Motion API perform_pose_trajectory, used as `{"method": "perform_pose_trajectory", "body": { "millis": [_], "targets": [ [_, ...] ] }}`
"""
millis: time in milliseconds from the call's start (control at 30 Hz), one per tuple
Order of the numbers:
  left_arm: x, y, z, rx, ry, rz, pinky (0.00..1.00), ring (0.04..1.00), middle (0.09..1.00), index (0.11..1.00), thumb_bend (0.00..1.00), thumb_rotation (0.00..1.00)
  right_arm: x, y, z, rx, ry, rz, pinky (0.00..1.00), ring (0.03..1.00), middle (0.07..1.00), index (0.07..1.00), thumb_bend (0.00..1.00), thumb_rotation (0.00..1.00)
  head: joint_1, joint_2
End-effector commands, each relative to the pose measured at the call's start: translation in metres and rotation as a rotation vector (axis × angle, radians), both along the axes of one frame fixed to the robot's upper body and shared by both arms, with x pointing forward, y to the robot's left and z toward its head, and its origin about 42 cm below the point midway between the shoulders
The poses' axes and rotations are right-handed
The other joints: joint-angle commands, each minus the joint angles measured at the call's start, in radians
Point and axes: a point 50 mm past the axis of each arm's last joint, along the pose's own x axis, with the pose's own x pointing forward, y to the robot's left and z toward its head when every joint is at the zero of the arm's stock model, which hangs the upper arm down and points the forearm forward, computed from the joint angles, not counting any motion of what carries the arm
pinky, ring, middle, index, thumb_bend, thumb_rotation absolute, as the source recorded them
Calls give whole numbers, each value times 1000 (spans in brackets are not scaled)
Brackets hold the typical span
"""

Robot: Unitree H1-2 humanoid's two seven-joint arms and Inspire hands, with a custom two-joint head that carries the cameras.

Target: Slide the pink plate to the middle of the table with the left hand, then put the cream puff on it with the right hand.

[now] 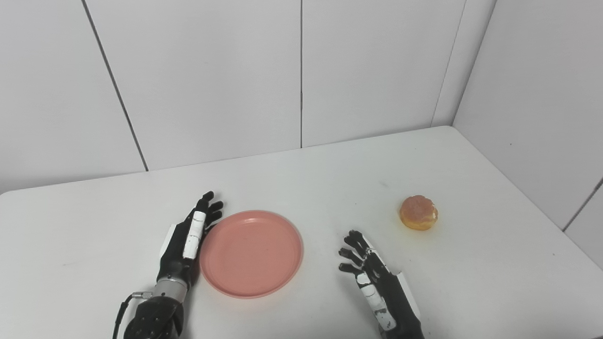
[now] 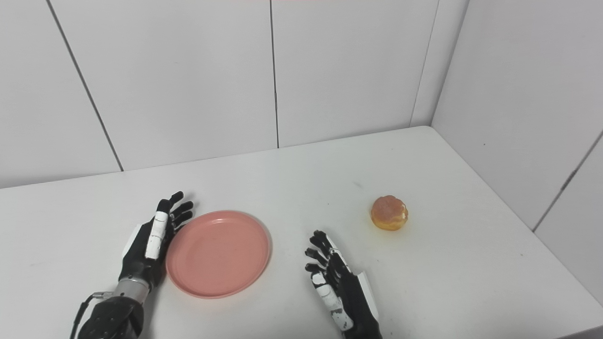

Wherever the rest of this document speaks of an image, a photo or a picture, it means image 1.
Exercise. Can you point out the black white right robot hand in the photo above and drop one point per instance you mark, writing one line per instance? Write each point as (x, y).
(386, 292)

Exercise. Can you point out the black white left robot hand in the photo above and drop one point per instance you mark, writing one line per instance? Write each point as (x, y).
(176, 249)

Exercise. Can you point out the golden cream puff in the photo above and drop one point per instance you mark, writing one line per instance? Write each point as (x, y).
(418, 213)

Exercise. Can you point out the pink round plate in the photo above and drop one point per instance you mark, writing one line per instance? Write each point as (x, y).
(251, 254)

